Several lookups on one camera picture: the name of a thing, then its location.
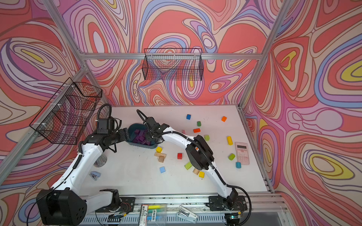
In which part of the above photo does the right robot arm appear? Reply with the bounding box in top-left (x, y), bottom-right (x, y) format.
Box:
top-left (136, 109), bottom-right (252, 212)

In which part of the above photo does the black wire basket left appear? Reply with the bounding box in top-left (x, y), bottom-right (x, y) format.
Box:
top-left (29, 78), bottom-right (102, 145)

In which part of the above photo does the black wire basket back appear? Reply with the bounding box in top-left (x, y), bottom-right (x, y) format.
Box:
top-left (142, 48), bottom-right (204, 81)

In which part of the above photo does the yellow cube brick near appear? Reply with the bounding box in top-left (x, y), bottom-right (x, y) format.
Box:
top-left (199, 171), bottom-right (205, 178)

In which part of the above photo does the engraved wood block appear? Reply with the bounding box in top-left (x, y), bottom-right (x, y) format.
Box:
top-left (154, 152), bottom-right (166, 158)

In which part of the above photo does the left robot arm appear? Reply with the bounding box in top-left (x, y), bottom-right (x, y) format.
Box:
top-left (35, 111), bottom-right (130, 226)

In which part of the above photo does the black wire basket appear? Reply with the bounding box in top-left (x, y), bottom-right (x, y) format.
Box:
top-left (142, 48), bottom-right (204, 81)
top-left (29, 78), bottom-right (102, 145)

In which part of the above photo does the green long brick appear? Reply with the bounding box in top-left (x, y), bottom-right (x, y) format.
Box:
top-left (185, 162), bottom-right (192, 170)

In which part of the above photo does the blue stapler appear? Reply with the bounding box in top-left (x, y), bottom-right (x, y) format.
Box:
top-left (89, 171), bottom-right (101, 181)

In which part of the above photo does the pink calculator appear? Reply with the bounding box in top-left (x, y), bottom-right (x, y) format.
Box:
top-left (235, 142), bottom-right (250, 165)

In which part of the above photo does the cup of pens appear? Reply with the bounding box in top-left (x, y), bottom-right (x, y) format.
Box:
top-left (94, 153), bottom-right (107, 168)

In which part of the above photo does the round wood brick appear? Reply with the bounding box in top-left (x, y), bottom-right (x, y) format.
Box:
top-left (193, 169), bottom-right (200, 175)

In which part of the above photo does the yellow long brick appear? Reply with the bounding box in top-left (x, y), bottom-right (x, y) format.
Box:
top-left (227, 136), bottom-right (233, 146)

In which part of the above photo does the teal plastic storage bin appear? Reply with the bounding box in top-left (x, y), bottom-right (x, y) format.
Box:
top-left (127, 123), bottom-right (158, 149)

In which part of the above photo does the numbered wood cube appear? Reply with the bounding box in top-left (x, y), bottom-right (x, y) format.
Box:
top-left (158, 156), bottom-right (165, 163)

